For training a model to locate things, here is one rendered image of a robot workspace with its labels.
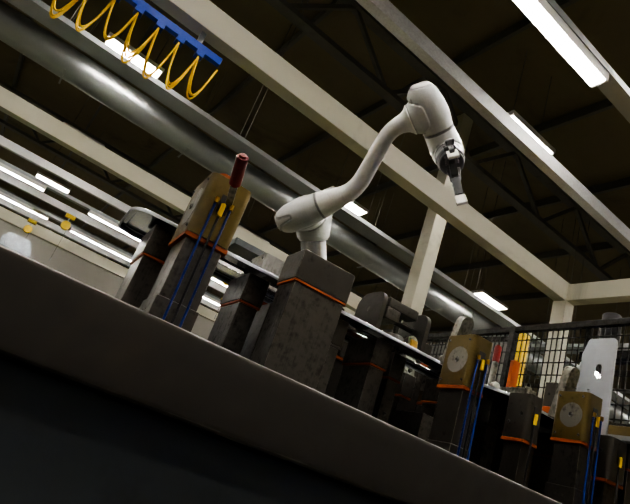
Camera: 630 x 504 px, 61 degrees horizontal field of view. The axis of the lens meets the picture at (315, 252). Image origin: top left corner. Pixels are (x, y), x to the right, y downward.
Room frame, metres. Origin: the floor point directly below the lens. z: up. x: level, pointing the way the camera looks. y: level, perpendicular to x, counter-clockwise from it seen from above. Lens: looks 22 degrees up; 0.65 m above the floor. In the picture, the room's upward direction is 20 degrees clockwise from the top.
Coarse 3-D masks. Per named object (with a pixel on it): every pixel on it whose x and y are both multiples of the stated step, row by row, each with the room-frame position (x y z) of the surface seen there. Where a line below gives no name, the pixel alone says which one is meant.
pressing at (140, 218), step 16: (144, 208) 0.94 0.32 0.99; (128, 224) 1.07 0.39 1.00; (144, 224) 1.04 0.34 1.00; (160, 224) 1.00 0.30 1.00; (176, 224) 0.96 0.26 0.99; (224, 256) 1.06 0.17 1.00; (224, 272) 1.16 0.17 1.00; (256, 272) 1.08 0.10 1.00; (352, 320) 1.18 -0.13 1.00; (352, 336) 1.31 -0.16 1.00; (384, 336) 1.21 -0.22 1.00; (400, 352) 1.30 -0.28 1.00; (416, 352) 1.24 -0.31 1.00; (416, 368) 1.37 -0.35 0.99; (544, 416) 1.41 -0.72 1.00; (544, 432) 1.59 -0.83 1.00
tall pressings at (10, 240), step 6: (6, 234) 6.50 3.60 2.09; (12, 234) 6.53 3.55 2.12; (0, 240) 6.62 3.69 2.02; (6, 240) 6.52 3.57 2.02; (12, 240) 6.54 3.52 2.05; (18, 240) 6.57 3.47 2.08; (24, 240) 6.61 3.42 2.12; (6, 246) 6.53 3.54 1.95; (12, 246) 6.56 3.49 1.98; (18, 246) 6.59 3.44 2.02; (24, 246) 6.62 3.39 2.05; (30, 246) 6.65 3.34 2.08; (18, 252) 6.60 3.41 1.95; (24, 252) 6.63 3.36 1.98; (30, 252) 6.66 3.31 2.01
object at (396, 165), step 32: (160, 0) 3.07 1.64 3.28; (192, 0) 3.09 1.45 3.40; (224, 32) 3.24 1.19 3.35; (576, 32) 2.17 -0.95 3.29; (256, 64) 3.39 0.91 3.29; (288, 64) 3.49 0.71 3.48; (608, 64) 2.33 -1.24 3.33; (288, 96) 3.61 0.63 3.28; (320, 96) 3.66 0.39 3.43; (608, 96) 2.51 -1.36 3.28; (352, 128) 3.84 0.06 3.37; (384, 160) 4.04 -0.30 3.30; (416, 192) 4.32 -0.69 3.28; (448, 192) 4.41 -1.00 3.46; (480, 224) 4.65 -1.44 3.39; (512, 256) 4.91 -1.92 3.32; (544, 288) 5.28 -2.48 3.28; (576, 288) 5.28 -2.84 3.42; (608, 288) 4.97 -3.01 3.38
